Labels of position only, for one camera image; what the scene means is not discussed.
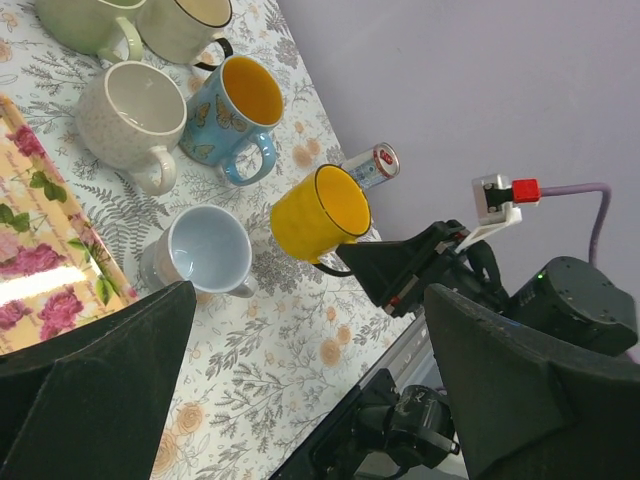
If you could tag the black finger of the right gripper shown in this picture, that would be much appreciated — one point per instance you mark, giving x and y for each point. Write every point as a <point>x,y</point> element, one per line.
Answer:
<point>394,274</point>

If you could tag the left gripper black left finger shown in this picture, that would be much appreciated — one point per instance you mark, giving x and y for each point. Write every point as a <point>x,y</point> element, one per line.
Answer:
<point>92,403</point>

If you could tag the light green ceramic mug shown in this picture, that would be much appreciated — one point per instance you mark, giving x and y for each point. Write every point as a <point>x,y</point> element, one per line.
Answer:
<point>104,28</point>

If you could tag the yellow mug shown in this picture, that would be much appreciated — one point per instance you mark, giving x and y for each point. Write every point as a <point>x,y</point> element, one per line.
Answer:
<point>326,209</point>

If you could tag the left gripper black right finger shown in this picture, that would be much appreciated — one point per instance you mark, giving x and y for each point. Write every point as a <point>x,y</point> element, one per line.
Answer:
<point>526,405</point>

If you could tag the blue glazed mug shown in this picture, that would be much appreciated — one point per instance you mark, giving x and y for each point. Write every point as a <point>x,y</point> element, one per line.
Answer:
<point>237,106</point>

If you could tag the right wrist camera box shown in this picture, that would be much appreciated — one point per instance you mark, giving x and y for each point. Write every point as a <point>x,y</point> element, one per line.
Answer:
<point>497,201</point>

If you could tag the cream mug with black handle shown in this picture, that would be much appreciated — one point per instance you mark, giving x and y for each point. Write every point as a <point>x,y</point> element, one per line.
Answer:
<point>180,31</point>

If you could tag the white grey mug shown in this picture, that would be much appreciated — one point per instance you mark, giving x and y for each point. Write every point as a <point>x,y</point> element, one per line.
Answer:
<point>131,117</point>

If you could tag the blue white drink can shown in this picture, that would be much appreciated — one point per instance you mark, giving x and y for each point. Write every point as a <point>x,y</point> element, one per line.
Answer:
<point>373,166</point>

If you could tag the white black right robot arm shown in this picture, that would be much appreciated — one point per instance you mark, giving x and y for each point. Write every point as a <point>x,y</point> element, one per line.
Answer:
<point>568,298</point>

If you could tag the floral serving tray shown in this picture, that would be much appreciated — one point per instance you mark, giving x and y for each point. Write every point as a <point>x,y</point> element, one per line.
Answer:
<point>56,273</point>

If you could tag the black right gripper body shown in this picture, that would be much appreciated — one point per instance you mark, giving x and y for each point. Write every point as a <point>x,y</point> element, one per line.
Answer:
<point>473,273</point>

